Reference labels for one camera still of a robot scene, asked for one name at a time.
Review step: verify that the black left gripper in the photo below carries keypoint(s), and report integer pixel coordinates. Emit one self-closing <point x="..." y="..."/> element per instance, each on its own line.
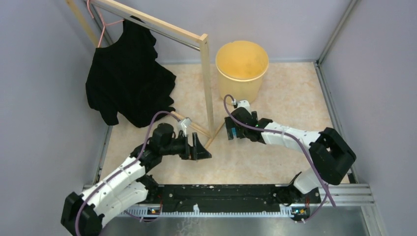
<point x="197" y="151"/>

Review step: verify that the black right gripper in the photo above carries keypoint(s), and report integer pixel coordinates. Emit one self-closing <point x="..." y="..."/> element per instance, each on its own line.
<point x="230" y="124"/>

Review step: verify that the wooden clothes rack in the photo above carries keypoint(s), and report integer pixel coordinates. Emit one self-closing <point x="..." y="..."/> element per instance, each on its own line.
<point x="113" y="10"/>

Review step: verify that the blue plastic trash bag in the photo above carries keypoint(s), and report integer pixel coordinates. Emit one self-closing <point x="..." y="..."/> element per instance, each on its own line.
<point x="232" y="133"/>

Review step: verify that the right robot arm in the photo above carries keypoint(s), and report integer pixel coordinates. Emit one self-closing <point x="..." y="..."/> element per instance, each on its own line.
<point x="329" y="156"/>

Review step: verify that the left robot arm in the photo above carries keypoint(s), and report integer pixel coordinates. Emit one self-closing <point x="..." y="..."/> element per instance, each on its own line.
<point x="87" y="213"/>

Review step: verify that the yellow plastic trash bin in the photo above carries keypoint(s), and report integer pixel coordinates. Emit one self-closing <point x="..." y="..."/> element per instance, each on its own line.
<point x="241" y="66"/>

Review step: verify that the black hanging shirt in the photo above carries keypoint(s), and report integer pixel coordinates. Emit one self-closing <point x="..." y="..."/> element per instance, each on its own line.
<point x="125" y="78"/>

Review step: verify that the pink clothes hanger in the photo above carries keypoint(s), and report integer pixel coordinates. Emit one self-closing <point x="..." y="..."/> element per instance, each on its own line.
<point x="98" y="18"/>

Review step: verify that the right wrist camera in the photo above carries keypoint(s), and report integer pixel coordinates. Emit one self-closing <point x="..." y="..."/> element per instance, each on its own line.
<point x="242" y="104"/>

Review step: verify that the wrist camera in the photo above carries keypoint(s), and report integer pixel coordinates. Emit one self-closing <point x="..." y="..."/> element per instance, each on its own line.
<point x="183" y="124"/>
<point x="242" y="104"/>

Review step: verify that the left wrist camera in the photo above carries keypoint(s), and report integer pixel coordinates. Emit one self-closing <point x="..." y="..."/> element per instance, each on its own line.
<point x="183" y="124"/>

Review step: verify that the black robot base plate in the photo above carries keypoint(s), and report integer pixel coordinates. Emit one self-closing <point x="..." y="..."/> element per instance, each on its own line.
<point x="228" y="198"/>

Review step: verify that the white slotted cable duct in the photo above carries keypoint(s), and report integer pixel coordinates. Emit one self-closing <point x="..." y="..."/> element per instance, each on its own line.
<point x="142" y="211"/>

